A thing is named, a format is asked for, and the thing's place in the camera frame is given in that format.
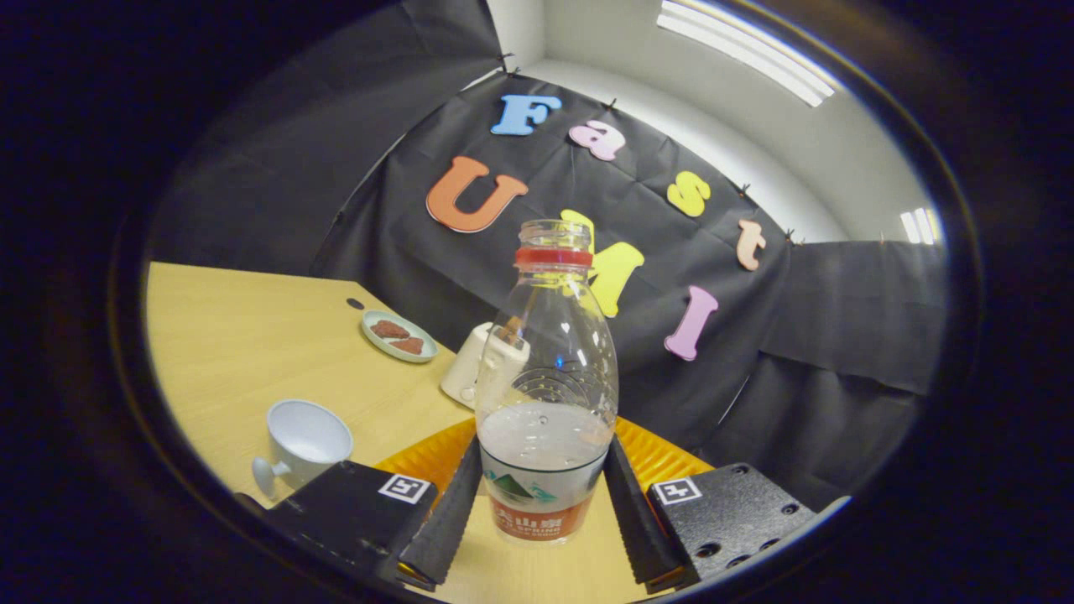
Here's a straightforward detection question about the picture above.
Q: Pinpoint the wooden table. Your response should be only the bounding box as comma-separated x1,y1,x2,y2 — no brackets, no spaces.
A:
144,262,672,603

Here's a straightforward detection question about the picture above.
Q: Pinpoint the white cup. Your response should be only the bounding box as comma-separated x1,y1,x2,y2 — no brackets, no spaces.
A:
252,399,355,502

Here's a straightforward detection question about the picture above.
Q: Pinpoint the pale green plate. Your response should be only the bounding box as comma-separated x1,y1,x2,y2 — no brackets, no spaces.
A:
361,310,440,363

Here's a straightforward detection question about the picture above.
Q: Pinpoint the small ceiling light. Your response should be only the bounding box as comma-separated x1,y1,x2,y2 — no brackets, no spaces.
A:
899,207,942,246

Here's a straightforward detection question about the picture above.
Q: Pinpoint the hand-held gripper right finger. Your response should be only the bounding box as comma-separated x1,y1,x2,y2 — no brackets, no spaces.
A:
604,417,852,588

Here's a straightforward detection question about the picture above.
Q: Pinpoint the long ceiling light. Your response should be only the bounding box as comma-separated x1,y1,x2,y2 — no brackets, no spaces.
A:
656,0,840,108

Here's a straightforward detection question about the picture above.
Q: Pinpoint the white toaster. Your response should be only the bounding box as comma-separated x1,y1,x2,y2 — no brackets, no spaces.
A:
440,321,531,410

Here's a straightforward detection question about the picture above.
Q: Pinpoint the clear plastic juice bottle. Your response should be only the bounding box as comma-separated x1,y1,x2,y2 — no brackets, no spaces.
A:
474,219,619,544

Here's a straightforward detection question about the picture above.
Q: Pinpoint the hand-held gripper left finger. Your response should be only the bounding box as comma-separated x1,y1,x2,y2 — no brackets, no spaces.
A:
267,419,485,592

